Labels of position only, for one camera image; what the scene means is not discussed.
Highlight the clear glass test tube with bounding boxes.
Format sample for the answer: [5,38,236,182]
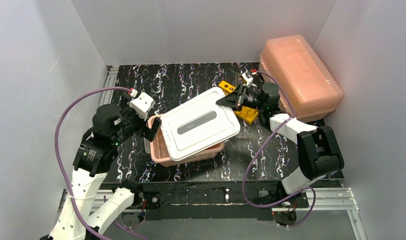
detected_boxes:
[234,73,240,87]

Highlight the pink plastic bin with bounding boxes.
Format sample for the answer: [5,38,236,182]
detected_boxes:
[149,129,224,167]

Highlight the white box lid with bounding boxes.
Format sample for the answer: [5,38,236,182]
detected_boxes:
[160,87,241,162]

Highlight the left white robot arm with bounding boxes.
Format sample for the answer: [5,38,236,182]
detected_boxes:
[43,103,162,240]

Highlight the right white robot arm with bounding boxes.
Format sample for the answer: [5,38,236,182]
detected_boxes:
[216,82,345,205]

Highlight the yellow test tube rack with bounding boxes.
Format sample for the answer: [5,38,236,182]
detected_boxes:
[218,80,258,125]

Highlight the large pink storage box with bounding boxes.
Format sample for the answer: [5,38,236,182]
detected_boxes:
[259,34,343,123]

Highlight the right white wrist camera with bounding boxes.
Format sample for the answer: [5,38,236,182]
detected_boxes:
[241,71,254,88]

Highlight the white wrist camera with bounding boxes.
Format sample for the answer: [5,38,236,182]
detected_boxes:
[241,71,254,88]
[129,90,155,120]

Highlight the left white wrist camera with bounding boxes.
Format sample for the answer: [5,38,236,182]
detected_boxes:
[129,90,155,120]

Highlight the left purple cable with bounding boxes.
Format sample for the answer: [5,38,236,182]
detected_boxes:
[54,86,149,240]

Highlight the purple cable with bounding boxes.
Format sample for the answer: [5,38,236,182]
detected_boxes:
[54,86,149,240]
[242,70,317,229]

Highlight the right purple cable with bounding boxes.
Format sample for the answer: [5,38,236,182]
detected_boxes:
[242,70,317,229]

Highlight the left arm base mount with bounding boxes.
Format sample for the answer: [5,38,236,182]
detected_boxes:
[114,191,161,230]

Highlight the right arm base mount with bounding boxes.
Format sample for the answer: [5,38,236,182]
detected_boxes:
[254,190,310,227]

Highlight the aluminium frame rail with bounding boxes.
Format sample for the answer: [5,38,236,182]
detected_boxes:
[52,187,367,240]

